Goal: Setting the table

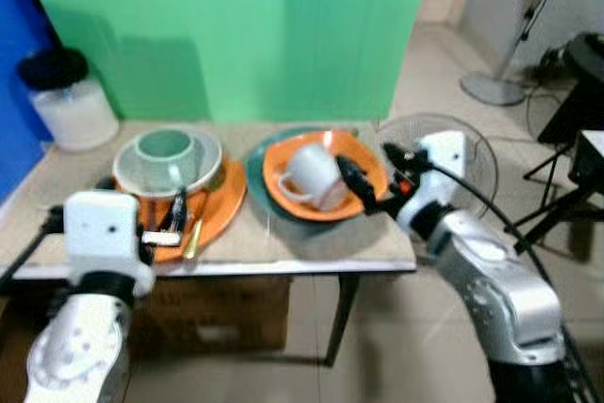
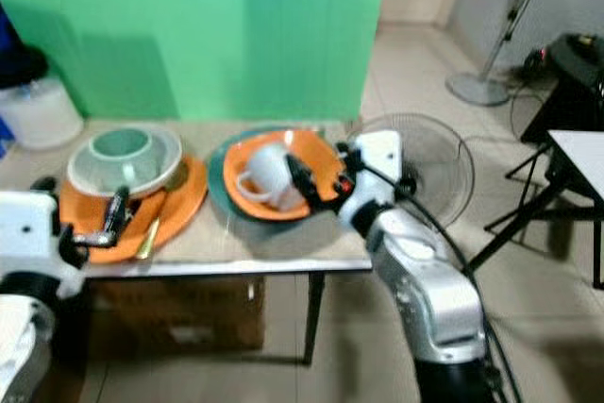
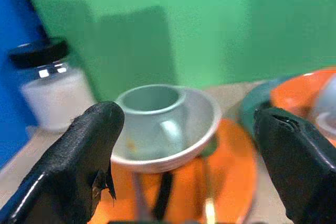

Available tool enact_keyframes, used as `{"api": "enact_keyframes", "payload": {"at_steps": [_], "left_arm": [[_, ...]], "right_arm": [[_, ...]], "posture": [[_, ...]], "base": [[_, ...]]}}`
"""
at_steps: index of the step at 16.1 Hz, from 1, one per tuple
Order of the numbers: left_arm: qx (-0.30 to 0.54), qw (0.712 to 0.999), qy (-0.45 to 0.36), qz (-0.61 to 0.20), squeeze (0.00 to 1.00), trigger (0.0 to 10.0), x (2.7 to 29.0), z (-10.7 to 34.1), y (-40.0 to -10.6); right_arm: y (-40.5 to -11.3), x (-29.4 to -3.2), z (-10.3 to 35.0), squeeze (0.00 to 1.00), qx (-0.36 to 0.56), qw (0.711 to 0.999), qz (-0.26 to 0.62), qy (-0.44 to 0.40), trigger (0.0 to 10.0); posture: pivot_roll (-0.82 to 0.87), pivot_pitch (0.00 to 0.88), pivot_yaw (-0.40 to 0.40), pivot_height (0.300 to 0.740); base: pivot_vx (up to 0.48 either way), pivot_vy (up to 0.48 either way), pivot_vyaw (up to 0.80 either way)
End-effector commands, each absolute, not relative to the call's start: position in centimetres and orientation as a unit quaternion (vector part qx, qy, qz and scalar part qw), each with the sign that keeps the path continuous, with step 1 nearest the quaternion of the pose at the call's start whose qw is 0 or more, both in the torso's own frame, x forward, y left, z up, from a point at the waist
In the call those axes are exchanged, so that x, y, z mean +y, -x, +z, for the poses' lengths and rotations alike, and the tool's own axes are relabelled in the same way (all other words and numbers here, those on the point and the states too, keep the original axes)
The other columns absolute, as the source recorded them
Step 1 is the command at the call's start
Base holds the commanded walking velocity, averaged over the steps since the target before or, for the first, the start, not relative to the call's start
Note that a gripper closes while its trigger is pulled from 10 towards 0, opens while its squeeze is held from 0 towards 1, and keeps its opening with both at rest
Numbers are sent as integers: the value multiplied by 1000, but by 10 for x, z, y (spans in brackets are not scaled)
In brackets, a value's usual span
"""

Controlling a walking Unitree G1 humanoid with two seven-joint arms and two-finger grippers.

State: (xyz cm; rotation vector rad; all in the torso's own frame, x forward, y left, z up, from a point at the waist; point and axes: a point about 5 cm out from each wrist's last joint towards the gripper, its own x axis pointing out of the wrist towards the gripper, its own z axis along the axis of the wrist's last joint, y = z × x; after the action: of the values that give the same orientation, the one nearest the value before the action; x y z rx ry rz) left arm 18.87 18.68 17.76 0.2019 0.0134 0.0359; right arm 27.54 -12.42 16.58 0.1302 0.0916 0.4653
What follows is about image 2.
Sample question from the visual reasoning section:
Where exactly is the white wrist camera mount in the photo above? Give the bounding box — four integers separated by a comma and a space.
340, 129, 403, 227
0, 191, 88, 298

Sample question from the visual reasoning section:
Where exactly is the gold spoon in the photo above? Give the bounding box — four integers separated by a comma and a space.
136, 165, 188, 261

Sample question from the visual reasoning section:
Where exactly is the white folding table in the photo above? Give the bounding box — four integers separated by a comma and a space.
466, 129, 604, 291

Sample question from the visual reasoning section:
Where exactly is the low wire floor fan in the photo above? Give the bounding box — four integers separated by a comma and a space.
344, 112, 476, 234

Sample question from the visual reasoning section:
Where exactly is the white mug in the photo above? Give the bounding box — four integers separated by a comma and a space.
235, 142, 304, 213

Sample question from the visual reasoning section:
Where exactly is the blue panel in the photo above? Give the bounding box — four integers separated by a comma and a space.
0, 5, 18, 155

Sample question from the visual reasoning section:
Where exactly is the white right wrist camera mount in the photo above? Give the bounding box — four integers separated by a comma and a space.
340, 129, 403, 227

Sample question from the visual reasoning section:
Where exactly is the small orange plate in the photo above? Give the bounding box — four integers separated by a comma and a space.
223, 129, 346, 223

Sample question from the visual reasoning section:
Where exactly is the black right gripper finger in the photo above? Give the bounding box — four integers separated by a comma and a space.
284, 153, 324, 193
308, 178, 341, 215

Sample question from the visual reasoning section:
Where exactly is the brown cardboard box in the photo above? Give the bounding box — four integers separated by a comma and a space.
85, 276, 267, 355

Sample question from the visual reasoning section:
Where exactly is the dark green plate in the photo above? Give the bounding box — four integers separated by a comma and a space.
207, 125, 350, 234

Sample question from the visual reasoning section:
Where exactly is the beige table with black legs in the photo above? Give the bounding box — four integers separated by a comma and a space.
0, 120, 375, 368

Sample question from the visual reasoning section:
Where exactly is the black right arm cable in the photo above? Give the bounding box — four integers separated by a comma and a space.
359, 160, 525, 403

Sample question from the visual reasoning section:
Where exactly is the clear glass bowl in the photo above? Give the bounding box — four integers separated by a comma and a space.
66, 124, 183, 199

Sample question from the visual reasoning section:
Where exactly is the grey standing fan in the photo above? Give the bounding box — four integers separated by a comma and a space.
445, 0, 560, 108

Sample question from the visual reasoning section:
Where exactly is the black case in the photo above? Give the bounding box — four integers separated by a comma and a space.
519, 32, 604, 147

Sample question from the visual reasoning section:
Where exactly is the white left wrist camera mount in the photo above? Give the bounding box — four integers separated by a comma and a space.
0, 191, 88, 298

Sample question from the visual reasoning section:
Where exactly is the large orange plate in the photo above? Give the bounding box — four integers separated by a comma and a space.
57, 153, 209, 265

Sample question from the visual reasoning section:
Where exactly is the green screen backdrop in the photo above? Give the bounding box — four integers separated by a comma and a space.
0, 0, 394, 126

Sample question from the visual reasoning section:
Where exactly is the white bucket with black bag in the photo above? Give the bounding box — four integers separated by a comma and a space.
0, 44, 85, 151

